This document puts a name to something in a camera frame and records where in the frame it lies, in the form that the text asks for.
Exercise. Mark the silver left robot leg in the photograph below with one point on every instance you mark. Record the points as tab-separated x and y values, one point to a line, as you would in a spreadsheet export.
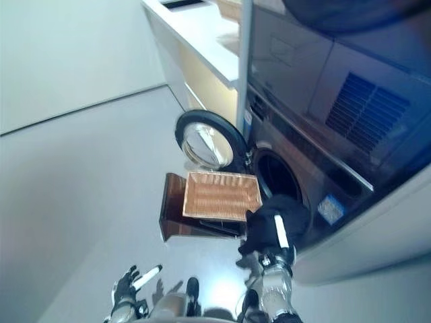
170	303

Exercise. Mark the white counter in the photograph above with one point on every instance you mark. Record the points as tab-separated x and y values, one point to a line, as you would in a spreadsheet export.
188	30

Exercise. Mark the brown glossy stool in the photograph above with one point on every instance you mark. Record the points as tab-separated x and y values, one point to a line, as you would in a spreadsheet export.
171	205

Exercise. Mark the black garment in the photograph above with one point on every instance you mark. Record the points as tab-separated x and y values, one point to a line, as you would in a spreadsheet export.
262	225

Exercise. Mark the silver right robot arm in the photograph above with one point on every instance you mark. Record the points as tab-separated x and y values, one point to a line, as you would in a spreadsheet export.
274	292

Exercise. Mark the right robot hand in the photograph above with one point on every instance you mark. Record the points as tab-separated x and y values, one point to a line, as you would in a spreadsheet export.
282	235

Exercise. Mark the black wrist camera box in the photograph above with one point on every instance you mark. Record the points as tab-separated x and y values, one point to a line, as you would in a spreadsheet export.
142	307

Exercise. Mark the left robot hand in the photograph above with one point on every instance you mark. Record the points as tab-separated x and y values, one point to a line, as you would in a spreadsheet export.
124	286

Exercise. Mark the round glass washer door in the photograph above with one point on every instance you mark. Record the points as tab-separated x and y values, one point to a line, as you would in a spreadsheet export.
208	144

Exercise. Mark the black left robot foot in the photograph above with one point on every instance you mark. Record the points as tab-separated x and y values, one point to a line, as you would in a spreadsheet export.
192	289

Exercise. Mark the black right robot foot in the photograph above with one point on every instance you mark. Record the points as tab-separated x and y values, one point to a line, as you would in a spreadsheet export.
250	301

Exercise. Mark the wicker laundry basket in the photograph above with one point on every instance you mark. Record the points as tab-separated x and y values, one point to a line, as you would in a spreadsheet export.
219	198

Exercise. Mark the black inset sink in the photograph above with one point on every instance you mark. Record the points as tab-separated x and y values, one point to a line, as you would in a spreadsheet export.
183	2

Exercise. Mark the black robot foot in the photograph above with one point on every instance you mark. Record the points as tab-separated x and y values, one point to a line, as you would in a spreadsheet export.
192	289
250	301

